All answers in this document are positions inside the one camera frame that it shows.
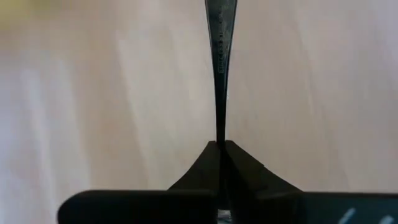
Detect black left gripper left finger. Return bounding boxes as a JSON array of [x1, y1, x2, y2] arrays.
[[57, 140, 222, 224]]

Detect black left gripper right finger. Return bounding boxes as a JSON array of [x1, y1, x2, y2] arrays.
[[221, 139, 398, 224]]

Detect black fork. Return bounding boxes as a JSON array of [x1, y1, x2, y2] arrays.
[[204, 0, 239, 147]]

